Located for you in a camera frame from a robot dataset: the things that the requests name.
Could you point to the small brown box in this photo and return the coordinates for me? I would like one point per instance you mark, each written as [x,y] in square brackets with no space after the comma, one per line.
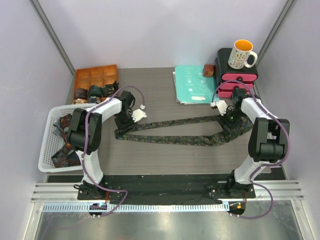
[208,70]

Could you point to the rolled dark green tie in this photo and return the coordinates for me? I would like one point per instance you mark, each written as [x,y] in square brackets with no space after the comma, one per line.
[95,91]

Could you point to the orange wooden compartment tray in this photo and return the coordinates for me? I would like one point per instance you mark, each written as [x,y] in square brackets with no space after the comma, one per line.
[101,75]

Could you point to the teal booklet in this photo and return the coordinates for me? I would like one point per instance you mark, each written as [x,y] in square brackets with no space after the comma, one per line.
[192,87]

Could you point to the rolled gold floral tie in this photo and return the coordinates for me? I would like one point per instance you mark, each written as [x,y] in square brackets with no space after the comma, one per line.
[78,101]

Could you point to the rolled navy dotted tie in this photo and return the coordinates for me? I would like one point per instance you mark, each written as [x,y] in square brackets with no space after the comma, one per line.
[94,100]

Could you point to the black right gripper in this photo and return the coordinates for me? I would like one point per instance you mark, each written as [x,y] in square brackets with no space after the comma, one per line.
[227,126]

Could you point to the floral mug orange inside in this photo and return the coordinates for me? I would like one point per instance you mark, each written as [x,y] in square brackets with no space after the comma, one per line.
[240,53]

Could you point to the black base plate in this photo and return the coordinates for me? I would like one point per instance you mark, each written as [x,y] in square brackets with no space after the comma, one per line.
[167,189]

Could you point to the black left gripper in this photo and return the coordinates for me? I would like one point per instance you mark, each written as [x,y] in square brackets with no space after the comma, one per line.
[120,126]

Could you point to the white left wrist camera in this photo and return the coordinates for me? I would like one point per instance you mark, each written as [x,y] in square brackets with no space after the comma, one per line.
[139,114]

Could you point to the black pink drawer organizer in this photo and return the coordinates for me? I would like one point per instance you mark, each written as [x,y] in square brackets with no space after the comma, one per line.
[223,73]

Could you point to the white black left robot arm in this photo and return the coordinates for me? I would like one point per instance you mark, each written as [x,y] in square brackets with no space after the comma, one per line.
[85,134]

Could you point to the dark floral patterned tie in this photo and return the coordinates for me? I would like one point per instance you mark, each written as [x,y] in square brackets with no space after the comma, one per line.
[175,141]

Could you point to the white plastic basket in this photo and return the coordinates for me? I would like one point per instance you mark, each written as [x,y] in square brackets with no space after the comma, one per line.
[51,142]

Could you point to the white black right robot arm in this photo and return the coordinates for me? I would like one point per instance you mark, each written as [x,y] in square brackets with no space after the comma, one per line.
[267,145]

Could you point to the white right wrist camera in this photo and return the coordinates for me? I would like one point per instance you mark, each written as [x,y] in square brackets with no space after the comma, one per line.
[221,105]

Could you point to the red patterned tie in basket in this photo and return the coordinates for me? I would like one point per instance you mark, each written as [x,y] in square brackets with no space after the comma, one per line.
[65,156]

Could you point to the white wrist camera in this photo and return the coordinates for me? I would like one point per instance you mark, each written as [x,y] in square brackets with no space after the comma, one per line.
[221,105]
[139,114]

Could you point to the rolled brown tie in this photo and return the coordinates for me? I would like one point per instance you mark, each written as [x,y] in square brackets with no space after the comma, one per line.
[81,93]

